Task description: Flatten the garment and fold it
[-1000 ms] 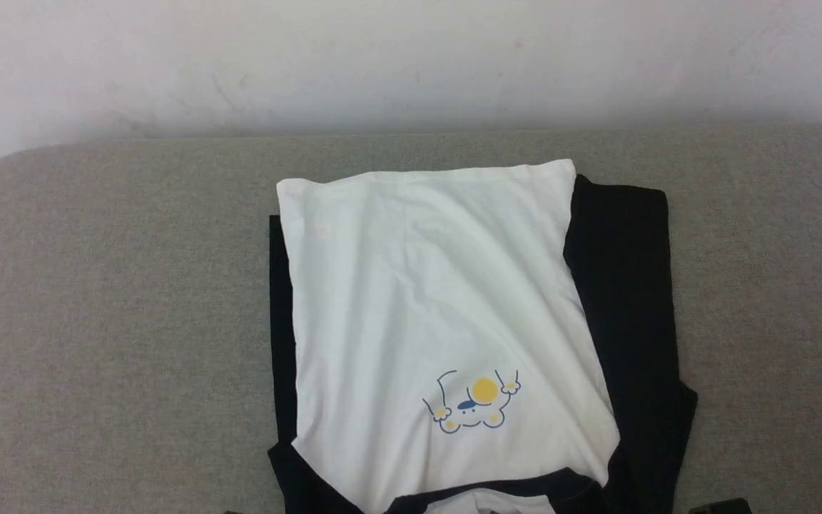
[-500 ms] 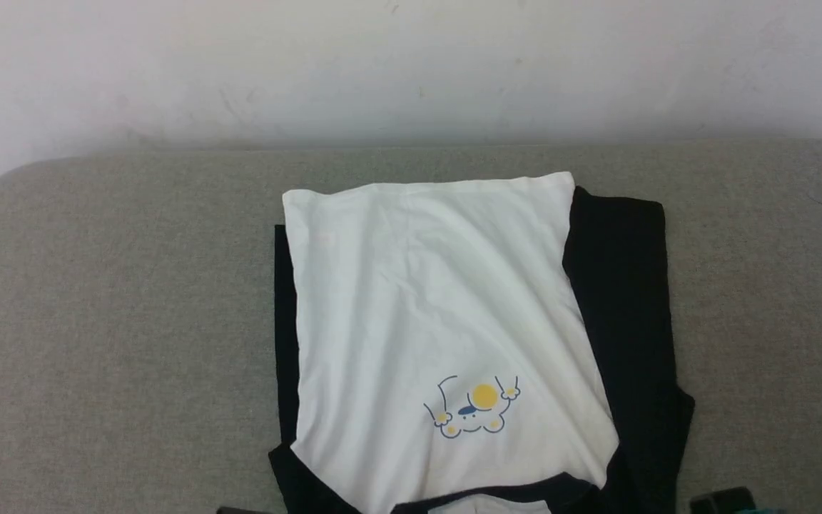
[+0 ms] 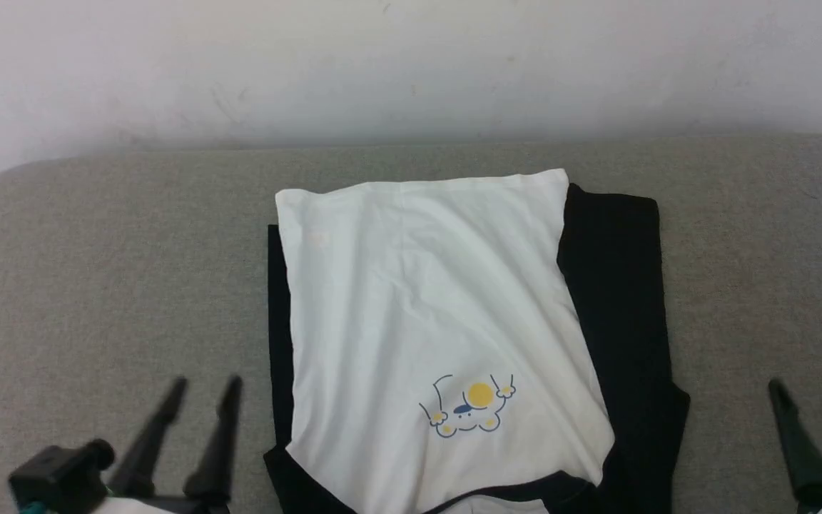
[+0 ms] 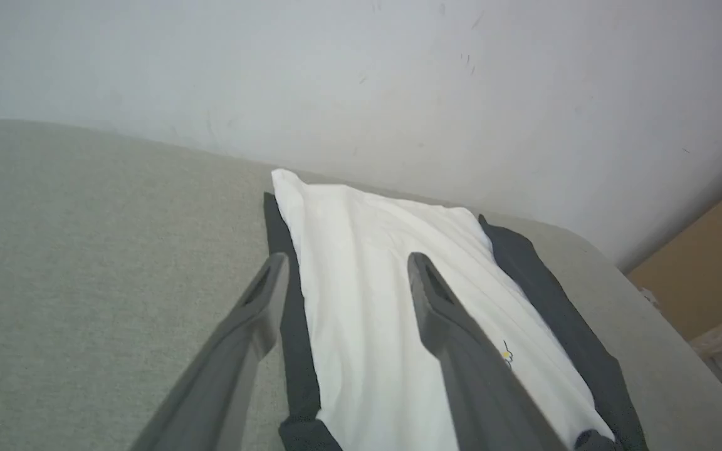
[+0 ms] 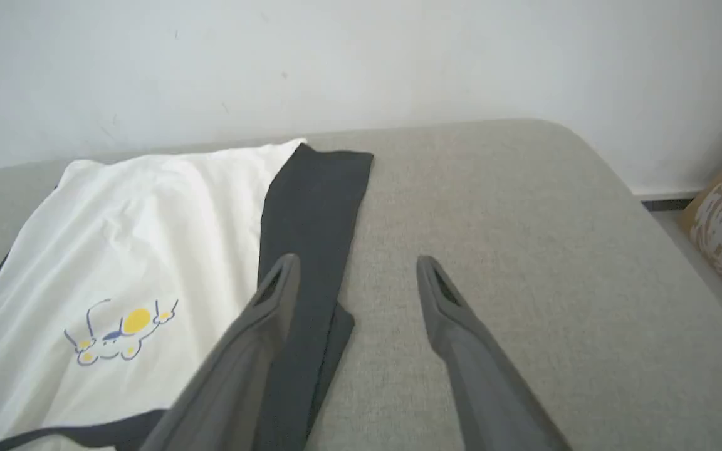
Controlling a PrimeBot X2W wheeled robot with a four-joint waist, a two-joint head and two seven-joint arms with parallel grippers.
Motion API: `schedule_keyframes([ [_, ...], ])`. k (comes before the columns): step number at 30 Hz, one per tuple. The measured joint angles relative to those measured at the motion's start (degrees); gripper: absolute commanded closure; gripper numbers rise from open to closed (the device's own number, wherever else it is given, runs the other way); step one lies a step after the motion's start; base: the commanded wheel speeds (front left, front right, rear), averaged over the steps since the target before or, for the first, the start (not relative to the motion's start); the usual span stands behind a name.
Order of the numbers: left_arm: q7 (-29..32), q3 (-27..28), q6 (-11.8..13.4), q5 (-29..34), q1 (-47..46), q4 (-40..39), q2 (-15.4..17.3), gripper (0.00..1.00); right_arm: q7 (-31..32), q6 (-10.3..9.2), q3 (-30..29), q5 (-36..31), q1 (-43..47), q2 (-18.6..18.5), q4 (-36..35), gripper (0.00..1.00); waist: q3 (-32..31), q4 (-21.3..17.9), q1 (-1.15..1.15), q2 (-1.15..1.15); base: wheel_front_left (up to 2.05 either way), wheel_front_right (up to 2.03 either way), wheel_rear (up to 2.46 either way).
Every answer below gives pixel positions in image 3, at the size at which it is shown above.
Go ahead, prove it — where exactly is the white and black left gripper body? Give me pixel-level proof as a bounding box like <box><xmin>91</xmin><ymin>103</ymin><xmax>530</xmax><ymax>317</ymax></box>
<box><xmin>86</xmin><ymin>491</ymin><xmax>235</xmax><ymax>514</ymax></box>

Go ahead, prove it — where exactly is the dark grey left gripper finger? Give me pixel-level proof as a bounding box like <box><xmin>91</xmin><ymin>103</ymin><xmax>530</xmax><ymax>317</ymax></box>
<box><xmin>183</xmin><ymin>374</ymin><xmax>243</xmax><ymax>506</ymax></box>
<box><xmin>106</xmin><ymin>376</ymin><xmax>190</xmax><ymax>499</ymax></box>

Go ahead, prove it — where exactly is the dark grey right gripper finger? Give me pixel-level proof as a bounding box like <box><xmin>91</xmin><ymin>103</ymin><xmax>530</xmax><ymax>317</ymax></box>
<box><xmin>768</xmin><ymin>378</ymin><xmax>822</xmax><ymax>506</ymax></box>

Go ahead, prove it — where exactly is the white and black t-shirt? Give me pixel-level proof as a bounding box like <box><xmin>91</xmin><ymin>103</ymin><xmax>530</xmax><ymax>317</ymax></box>
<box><xmin>264</xmin><ymin>168</ymin><xmax>692</xmax><ymax>514</ymax></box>

